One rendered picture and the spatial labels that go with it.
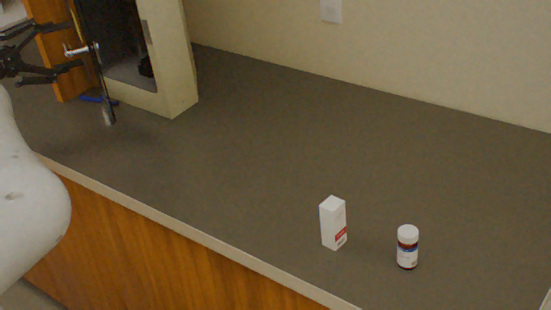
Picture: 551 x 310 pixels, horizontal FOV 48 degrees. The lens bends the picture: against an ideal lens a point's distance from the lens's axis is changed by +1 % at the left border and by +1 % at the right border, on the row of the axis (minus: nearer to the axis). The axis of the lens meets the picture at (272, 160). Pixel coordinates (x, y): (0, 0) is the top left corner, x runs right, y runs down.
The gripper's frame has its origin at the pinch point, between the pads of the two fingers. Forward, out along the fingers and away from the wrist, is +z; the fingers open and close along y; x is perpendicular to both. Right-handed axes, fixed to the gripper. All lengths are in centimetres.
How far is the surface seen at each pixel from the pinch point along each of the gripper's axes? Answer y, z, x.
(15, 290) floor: -120, -47, 58
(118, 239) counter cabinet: -50, -4, -19
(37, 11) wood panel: 2.2, -3.8, 22.8
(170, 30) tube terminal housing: -1.8, 25.6, -3.5
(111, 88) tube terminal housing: -22.2, 8.7, 14.9
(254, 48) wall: -24, 56, 18
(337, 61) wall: -22, 71, -10
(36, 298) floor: -120, -40, 48
